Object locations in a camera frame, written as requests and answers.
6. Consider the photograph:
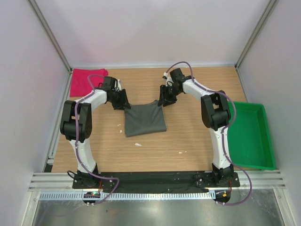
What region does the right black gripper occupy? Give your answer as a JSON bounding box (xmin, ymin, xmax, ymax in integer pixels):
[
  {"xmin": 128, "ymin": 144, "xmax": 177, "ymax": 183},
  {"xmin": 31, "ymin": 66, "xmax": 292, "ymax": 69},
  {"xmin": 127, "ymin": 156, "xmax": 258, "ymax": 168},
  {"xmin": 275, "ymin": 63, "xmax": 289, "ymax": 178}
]
[{"xmin": 158, "ymin": 85, "xmax": 181, "ymax": 107}]

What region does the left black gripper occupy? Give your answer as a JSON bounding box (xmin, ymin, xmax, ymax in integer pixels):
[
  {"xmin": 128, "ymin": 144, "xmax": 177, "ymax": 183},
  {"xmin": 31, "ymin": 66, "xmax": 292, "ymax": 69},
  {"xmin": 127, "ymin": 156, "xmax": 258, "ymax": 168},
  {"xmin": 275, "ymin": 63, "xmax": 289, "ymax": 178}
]
[{"xmin": 109, "ymin": 89, "xmax": 130, "ymax": 110}]

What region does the grey t shirt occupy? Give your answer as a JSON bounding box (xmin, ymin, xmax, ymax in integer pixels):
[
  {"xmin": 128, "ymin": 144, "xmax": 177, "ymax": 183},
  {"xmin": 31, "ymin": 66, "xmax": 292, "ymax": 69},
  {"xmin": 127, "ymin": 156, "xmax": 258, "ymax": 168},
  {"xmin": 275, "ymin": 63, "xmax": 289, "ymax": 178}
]
[{"xmin": 124, "ymin": 100, "xmax": 167, "ymax": 137}]

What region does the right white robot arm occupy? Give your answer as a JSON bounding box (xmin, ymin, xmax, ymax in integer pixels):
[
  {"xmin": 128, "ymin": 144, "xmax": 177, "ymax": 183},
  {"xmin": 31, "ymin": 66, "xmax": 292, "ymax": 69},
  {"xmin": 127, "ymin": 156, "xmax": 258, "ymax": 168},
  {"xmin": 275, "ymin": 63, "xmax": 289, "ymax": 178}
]
[{"xmin": 158, "ymin": 68, "xmax": 234, "ymax": 186}]

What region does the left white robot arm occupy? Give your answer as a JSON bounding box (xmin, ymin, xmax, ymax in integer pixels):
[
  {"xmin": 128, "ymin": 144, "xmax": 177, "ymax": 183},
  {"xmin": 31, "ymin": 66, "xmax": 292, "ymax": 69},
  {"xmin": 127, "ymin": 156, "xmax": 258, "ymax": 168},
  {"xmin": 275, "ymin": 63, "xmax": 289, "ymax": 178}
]
[{"xmin": 60, "ymin": 76, "xmax": 130, "ymax": 188}]

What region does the folded pink t shirt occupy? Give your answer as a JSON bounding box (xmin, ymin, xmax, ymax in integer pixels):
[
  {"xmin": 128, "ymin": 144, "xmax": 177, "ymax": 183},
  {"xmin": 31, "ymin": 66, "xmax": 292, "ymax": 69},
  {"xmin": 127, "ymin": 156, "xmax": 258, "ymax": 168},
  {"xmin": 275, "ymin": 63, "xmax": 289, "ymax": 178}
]
[{"xmin": 70, "ymin": 69, "xmax": 109, "ymax": 97}]

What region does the green plastic tray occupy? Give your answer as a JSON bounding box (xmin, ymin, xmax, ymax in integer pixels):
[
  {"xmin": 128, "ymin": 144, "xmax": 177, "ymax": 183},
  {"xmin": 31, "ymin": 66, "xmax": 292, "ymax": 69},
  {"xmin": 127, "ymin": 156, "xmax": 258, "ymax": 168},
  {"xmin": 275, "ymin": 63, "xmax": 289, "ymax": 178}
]
[{"xmin": 228, "ymin": 102, "xmax": 276, "ymax": 170}]

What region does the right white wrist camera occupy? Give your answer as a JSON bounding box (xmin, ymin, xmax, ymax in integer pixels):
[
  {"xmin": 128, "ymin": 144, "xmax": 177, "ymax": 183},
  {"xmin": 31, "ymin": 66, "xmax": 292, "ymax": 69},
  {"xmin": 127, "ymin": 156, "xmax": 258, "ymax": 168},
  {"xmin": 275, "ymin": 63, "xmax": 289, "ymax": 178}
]
[{"xmin": 162, "ymin": 72, "xmax": 174, "ymax": 87}]

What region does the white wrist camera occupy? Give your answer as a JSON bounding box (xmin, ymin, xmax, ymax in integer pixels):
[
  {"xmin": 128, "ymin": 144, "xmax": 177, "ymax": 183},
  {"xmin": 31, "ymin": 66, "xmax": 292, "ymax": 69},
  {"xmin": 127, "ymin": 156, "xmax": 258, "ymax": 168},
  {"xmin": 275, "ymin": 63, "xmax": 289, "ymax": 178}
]
[
  {"xmin": 162, "ymin": 72, "xmax": 174, "ymax": 87},
  {"xmin": 114, "ymin": 79, "xmax": 122, "ymax": 92}
]

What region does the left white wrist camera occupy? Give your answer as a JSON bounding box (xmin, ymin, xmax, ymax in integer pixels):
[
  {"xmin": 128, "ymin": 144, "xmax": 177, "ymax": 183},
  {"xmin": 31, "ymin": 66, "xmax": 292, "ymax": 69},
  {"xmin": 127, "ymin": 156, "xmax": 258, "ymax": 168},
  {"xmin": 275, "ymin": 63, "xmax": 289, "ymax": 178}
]
[{"xmin": 114, "ymin": 79, "xmax": 122, "ymax": 92}]

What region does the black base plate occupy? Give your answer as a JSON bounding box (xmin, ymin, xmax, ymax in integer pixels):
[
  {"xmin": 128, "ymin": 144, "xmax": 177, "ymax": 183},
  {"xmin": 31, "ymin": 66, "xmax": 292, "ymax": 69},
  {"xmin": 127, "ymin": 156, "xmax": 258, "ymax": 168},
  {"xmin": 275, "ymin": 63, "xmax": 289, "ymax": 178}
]
[{"xmin": 67, "ymin": 171, "xmax": 240, "ymax": 194}]

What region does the white slotted cable duct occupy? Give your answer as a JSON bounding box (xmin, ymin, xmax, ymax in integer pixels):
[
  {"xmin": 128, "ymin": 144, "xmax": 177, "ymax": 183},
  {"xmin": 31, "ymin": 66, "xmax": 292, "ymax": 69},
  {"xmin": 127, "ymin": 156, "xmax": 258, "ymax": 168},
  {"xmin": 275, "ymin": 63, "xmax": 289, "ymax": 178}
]
[{"xmin": 39, "ymin": 191, "xmax": 215, "ymax": 201}]

